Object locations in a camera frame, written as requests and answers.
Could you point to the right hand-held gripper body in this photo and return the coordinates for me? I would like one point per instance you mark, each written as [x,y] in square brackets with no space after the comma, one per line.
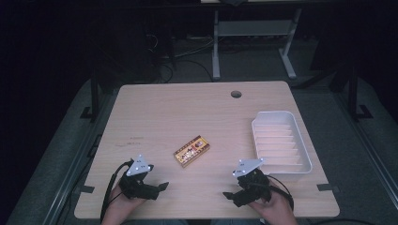
[253,187]

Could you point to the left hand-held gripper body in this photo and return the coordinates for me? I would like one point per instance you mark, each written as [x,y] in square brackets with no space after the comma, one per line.
[137,187]

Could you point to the person's left hand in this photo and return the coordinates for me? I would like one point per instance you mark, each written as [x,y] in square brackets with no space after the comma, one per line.
[123,204]

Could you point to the person's right hand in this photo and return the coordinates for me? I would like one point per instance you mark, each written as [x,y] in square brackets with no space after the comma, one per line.
[275,207]

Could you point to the yellow and brown printed box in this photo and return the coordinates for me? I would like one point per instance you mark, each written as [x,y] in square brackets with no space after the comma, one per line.
[191,151]

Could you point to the white ribbed plastic tray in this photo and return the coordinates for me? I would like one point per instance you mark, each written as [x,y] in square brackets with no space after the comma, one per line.
[278,146]

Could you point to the black tape strip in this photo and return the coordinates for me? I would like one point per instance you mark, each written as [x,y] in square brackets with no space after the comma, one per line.
[327,187]
[85,189]

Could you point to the black metal stand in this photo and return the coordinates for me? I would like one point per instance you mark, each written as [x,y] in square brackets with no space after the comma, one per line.
[354,97]
[94,100]

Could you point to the white metal desk frame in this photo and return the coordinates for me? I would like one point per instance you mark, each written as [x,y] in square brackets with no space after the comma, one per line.
[250,28]

